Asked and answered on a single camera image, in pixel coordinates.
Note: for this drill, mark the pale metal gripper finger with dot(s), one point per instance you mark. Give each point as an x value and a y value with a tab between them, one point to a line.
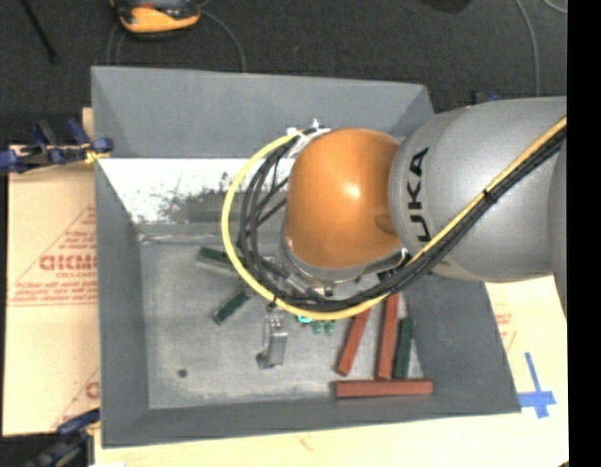
267	343
279	348

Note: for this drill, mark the dark green flat block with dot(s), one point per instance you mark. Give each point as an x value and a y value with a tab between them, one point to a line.
214	257
403	350
231	307

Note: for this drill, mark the grey metal bin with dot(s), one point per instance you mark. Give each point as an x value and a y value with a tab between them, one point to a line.
203	348

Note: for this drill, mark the red-brown flat block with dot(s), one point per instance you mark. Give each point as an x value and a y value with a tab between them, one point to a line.
387	338
353	342
383	388

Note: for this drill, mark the brown cardboard board, red print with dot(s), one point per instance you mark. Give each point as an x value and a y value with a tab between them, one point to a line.
47	348

